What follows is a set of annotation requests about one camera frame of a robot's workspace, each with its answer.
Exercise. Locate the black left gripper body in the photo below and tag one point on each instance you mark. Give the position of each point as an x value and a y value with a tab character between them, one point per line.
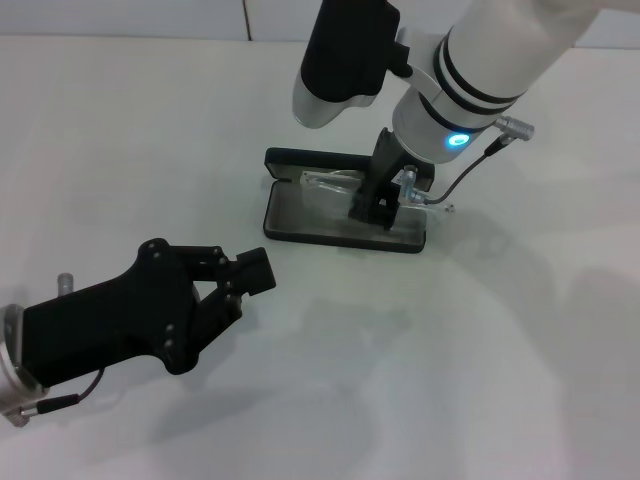
110	325

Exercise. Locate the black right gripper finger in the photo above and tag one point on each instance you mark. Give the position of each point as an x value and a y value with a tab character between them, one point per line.
389	212
361	207

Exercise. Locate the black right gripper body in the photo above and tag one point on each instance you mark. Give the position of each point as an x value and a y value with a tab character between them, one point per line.
385	165

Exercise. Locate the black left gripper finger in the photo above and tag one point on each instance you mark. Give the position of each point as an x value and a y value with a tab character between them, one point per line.
222	310
255	272

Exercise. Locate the clear white glasses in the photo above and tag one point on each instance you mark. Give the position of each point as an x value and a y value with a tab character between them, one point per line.
325	187

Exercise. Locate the black glasses case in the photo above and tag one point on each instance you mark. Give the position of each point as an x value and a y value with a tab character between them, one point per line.
320	230

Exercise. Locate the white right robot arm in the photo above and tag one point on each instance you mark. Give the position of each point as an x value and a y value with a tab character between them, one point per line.
480	60

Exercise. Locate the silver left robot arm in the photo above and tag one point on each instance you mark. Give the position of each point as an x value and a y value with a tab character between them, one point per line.
12	360

